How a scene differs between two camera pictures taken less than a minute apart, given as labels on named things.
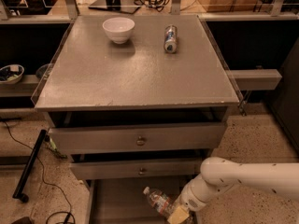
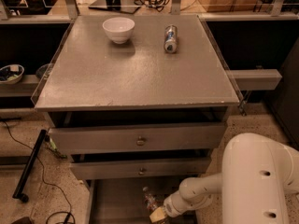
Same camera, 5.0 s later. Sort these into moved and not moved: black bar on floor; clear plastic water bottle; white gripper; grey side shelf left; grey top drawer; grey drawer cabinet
Moved: white gripper; clear plastic water bottle
Not moved: grey side shelf left; grey top drawer; black bar on floor; grey drawer cabinet
